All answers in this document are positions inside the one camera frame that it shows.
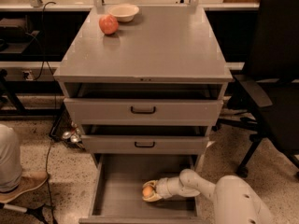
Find wall power outlet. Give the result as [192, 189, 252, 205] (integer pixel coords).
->
[22, 70, 35, 81]

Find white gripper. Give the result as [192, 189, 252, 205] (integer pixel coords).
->
[143, 177, 182, 203]

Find red apple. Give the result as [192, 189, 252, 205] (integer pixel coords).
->
[99, 14, 119, 35]

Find silver cans on floor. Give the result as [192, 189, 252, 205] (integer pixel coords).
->
[62, 122, 81, 144]

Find top grey drawer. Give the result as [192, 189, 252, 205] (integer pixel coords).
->
[64, 98, 222, 126]

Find black office chair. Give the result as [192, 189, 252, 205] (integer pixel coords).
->
[218, 0, 299, 178]

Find middle grey drawer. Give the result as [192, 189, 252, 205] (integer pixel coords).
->
[82, 135, 209, 155]

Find black tripod leg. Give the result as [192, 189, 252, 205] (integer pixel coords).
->
[0, 203, 51, 224]

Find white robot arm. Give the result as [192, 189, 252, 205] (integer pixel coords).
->
[142, 169, 273, 224]

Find bottom open grey drawer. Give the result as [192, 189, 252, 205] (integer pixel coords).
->
[78, 154, 209, 224]

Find white bowl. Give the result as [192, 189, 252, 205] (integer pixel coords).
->
[108, 4, 139, 22]

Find black power cable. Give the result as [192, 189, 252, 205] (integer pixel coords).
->
[24, 1, 59, 224]

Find person leg grey trousers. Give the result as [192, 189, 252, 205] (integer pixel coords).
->
[0, 124, 22, 192]

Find grey drawer cabinet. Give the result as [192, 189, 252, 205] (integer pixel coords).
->
[54, 6, 232, 163]

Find small orange fruit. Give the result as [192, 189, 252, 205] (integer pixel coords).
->
[142, 186, 153, 198]

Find tan shoe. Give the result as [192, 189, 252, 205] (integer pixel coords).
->
[0, 171, 49, 203]

